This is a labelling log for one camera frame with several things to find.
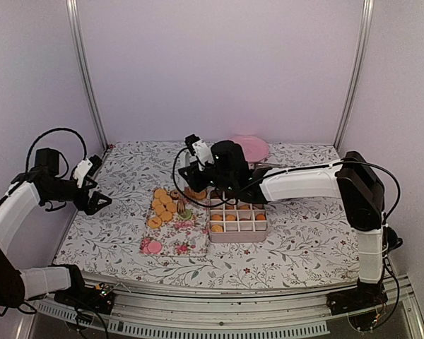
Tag chocolate sprinkle donut cookie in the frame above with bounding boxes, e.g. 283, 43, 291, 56
170, 189, 181, 200

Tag front aluminium rail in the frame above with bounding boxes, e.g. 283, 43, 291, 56
17, 273, 424, 339

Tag metal tin lid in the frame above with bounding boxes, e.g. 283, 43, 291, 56
249, 162, 295, 170

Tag left aluminium post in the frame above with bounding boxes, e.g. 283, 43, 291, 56
66, 0, 109, 150

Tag floral tablecloth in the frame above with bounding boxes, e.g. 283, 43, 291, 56
54, 141, 379, 290

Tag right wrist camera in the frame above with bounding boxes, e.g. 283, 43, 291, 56
184, 134, 214, 171

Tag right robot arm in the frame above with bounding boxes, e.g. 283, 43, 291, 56
172, 135, 402, 308

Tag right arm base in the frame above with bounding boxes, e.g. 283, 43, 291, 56
326, 285, 388, 315

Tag floral cookie tray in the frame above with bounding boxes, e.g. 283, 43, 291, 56
140, 188, 209, 257

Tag pink plate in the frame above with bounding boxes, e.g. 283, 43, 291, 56
231, 136, 269, 162

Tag metal tongs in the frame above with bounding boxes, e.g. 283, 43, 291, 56
177, 195, 189, 216

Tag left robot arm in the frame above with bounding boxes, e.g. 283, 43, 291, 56
0, 141, 112, 309

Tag round biscuit top right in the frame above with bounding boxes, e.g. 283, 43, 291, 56
194, 190, 207, 200

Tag right aluminium post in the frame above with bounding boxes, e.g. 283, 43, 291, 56
334, 0, 375, 151

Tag compartment tin box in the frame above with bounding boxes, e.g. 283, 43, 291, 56
208, 191, 268, 244

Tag green sandwich cookie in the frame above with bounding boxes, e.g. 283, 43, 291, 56
179, 209, 193, 220

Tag pink round cookie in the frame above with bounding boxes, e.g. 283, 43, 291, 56
145, 241, 163, 255

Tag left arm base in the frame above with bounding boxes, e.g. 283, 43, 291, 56
54, 265, 116, 315

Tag round cream sandwich cookie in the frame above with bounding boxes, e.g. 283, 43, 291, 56
211, 224, 224, 232

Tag aluminium post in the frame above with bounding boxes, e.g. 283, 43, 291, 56
66, 0, 109, 150
334, 0, 375, 151

